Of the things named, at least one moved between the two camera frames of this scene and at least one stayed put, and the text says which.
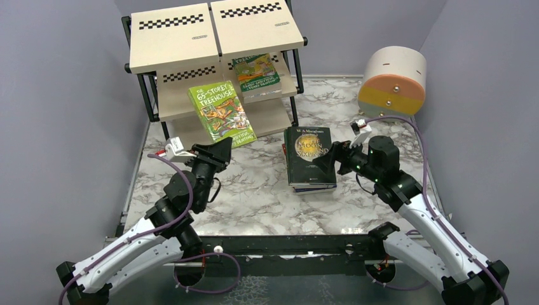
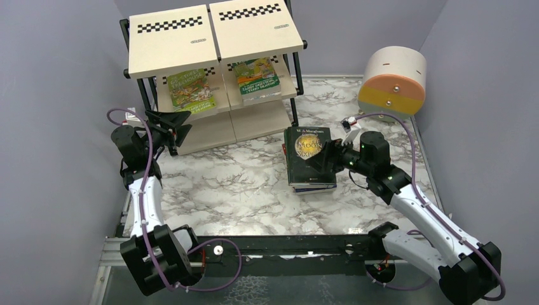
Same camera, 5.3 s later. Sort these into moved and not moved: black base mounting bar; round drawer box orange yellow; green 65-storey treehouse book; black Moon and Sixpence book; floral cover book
Moved: green 65-storey treehouse book
Not moved: black Moon and Sixpence book; floral cover book; black base mounting bar; round drawer box orange yellow
